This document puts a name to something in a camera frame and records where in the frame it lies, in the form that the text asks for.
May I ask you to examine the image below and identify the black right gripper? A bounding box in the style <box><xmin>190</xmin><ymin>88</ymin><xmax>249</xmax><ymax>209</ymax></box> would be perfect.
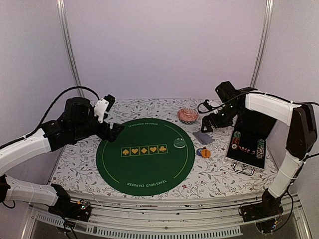
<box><xmin>201</xmin><ymin>103</ymin><xmax>242</xmax><ymax>133</ymax></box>

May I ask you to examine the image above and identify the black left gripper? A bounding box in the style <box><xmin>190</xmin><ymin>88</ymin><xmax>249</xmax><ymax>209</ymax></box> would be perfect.
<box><xmin>72</xmin><ymin>108</ymin><xmax>125</xmax><ymax>142</ymax></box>

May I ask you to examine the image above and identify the blue round blind button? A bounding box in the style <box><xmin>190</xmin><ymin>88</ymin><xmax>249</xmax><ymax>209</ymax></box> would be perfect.
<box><xmin>196</xmin><ymin>148</ymin><xmax>203</xmax><ymax>157</ymax></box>

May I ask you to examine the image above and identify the orange round blind button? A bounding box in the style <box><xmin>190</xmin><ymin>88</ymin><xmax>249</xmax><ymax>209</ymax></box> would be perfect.
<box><xmin>201</xmin><ymin>148</ymin><xmax>211</xmax><ymax>158</ymax></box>

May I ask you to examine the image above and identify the clear green dealer button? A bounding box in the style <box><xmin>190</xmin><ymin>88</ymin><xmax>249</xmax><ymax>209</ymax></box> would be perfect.
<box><xmin>173</xmin><ymin>138</ymin><xmax>186</xmax><ymax>148</ymax></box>

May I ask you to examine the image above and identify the red chip stack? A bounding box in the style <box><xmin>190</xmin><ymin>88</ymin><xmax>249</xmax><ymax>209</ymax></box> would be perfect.
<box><xmin>230</xmin><ymin>131</ymin><xmax>241</xmax><ymax>150</ymax></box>

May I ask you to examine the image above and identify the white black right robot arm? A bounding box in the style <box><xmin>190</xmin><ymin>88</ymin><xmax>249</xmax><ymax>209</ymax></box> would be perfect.
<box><xmin>198</xmin><ymin>81</ymin><xmax>318</xmax><ymax>217</ymax></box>

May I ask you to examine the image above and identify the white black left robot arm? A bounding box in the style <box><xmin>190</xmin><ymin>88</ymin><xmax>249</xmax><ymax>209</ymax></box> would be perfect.
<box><xmin>0</xmin><ymin>95</ymin><xmax>124</xmax><ymax>216</ymax></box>

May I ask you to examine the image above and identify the red patterned small bowl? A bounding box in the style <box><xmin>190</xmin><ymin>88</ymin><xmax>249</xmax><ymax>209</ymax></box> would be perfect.
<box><xmin>177</xmin><ymin>108</ymin><xmax>199</xmax><ymax>124</ymax></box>

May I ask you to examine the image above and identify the round green poker mat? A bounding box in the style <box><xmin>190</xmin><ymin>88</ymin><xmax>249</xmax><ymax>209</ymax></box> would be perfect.
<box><xmin>96</xmin><ymin>118</ymin><xmax>195</xmax><ymax>196</ymax></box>

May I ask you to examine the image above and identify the aluminium poker chip case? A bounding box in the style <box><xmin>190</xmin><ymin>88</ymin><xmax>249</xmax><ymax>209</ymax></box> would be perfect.
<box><xmin>225</xmin><ymin>116</ymin><xmax>276</xmax><ymax>176</ymax></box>

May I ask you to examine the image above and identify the floral white tablecloth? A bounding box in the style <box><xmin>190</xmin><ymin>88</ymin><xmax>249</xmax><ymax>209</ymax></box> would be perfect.
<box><xmin>51</xmin><ymin>99</ymin><xmax>277</xmax><ymax>200</ymax></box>

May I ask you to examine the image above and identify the green chip stack in case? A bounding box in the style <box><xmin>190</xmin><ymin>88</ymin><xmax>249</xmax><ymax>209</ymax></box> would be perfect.
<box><xmin>256</xmin><ymin>139</ymin><xmax>265</xmax><ymax>159</ymax></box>

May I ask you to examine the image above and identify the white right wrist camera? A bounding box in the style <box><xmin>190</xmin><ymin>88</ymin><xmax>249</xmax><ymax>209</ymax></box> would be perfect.
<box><xmin>203</xmin><ymin>99</ymin><xmax>221</xmax><ymax>112</ymax></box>

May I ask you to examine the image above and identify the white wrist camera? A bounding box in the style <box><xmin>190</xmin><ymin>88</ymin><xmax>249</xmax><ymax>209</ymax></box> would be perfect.
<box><xmin>203</xmin><ymin>99</ymin><xmax>221</xmax><ymax>112</ymax></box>
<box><xmin>94</xmin><ymin>94</ymin><xmax>115</xmax><ymax>123</ymax></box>

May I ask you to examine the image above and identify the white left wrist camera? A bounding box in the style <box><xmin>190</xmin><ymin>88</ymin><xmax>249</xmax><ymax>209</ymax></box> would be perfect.
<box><xmin>94</xmin><ymin>94</ymin><xmax>115</xmax><ymax>123</ymax></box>

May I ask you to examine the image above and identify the aluminium front rail frame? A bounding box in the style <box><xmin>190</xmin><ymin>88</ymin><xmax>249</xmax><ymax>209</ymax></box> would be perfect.
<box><xmin>21</xmin><ymin>193</ymin><xmax>312</xmax><ymax>239</ymax></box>

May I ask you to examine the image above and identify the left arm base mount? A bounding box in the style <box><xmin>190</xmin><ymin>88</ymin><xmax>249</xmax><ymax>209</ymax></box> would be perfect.
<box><xmin>48</xmin><ymin>198</ymin><xmax>92</xmax><ymax>222</ymax></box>

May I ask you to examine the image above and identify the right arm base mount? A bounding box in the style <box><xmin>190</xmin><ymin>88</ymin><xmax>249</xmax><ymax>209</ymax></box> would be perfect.
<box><xmin>238</xmin><ymin>198</ymin><xmax>284</xmax><ymax>234</ymax></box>

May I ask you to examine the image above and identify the right aluminium frame post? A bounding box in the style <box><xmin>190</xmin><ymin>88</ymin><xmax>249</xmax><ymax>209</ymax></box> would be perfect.
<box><xmin>250</xmin><ymin>0</ymin><xmax>274</xmax><ymax>88</ymax></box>

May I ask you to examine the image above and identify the aluminium frame post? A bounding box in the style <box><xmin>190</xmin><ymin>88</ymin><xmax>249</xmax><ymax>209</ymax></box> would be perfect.
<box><xmin>56</xmin><ymin>0</ymin><xmax>82</xmax><ymax>86</ymax></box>
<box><xmin>250</xmin><ymin>0</ymin><xmax>274</xmax><ymax>88</ymax></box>

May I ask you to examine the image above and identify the left aluminium frame post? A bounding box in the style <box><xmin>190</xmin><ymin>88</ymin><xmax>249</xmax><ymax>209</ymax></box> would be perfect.
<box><xmin>56</xmin><ymin>0</ymin><xmax>82</xmax><ymax>86</ymax></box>

